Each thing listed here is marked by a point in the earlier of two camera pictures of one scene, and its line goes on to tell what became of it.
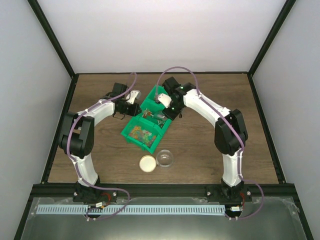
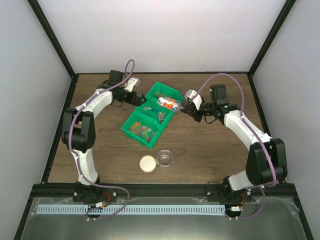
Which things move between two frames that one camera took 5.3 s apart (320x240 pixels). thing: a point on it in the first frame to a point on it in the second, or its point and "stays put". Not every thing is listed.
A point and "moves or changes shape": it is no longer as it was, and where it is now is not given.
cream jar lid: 147,163 stays put
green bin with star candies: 142,133 moves or changes shape
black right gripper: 170,115 to 195,113
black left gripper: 134,112 to 137,101
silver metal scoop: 160,116 to 169,103
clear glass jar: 164,158 stays put
